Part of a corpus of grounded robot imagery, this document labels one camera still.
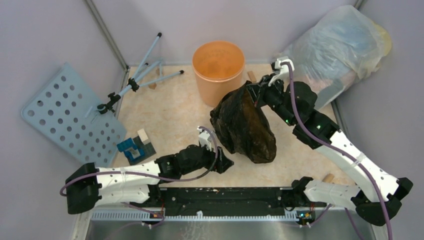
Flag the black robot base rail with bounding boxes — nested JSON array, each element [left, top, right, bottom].
[[145, 177, 327, 218]]

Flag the blue clamp block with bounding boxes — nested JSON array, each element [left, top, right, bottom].
[[116, 137, 146, 165]]

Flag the small wooden block by tripod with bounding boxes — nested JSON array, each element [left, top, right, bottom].
[[148, 83, 157, 90]]

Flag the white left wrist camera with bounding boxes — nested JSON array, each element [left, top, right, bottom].
[[197, 126, 215, 152]]

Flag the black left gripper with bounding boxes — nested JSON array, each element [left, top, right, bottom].
[[181, 140, 234, 175]]

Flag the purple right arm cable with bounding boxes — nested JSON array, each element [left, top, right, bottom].
[[280, 61, 395, 240]]

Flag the light blue tripod stand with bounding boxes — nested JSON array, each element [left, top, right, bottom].
[[96, 32, 185, 115]]

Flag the black trash bag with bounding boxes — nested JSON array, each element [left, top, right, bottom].
[[209, 81, 277, 164]]

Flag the wooden cylinder block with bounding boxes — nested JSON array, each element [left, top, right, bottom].
[[322, 173, 335, 183]]

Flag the white cube block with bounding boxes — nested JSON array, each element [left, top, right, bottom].
[[137, 128, 151, 145]]

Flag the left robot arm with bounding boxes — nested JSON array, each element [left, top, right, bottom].
[[60, 144, 234, 215]]

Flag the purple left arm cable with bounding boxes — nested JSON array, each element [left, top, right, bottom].
[[59, 125, 220, 229]]

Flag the orange plastic trash bin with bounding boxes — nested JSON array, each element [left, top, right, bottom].
[[192, 40, 245, 108]]

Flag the dark grey flat plate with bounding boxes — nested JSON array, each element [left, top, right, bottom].
[[125, 136, 156, 166]]

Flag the white cable comb strip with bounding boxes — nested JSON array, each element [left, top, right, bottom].
[[91, 210, 299, 222]]

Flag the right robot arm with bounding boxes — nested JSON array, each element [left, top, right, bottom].
[[246, 75, 413, 226]]

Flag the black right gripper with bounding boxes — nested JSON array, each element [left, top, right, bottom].
[[245, 73, 296, 127]]

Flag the light blue perforated board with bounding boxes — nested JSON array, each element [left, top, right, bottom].
[[21, 63, 127, 168]]

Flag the large translucent trash bag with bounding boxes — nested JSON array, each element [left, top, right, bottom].
[[279, 5, 392, 110]]

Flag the flat wooden block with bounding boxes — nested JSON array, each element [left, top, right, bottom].
[[247, 70, 257, 83]]

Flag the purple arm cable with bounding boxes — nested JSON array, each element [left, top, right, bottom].
[[280, 61, 395, 240], [59, 125, 220, 229]]

